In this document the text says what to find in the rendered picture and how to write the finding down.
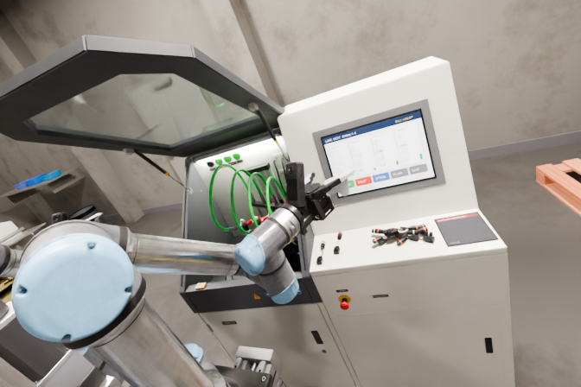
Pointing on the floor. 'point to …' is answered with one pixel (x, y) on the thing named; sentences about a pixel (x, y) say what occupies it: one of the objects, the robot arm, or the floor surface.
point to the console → (441, 320)
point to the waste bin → (86, 213)
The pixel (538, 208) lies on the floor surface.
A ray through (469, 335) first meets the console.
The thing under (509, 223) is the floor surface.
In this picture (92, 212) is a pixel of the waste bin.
